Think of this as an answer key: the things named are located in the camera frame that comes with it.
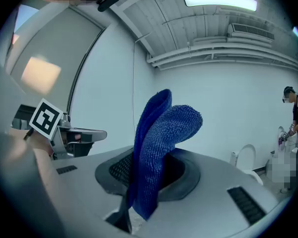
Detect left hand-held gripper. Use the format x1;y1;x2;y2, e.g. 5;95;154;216
28;98;108;161

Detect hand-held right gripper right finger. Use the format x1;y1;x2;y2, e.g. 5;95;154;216
139;147;286;238

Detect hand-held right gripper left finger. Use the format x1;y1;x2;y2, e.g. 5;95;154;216
52;146;135;238

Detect blue microfibre cloth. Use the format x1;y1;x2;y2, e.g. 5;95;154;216
127;88;204;222

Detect person's left forearm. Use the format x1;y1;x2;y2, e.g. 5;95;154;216
7;127;58;190

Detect white tank toilet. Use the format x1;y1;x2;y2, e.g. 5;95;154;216
229;144;264;186
273;125;298;160

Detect white ceiling pipes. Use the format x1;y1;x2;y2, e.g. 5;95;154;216
146;42;298;72

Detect white air conditioner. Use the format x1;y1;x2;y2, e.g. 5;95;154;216
227;22;276;44

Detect long ceiling light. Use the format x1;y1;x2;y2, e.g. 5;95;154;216
183;0;258;12

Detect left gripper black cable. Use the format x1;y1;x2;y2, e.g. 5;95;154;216
23;127;35;141

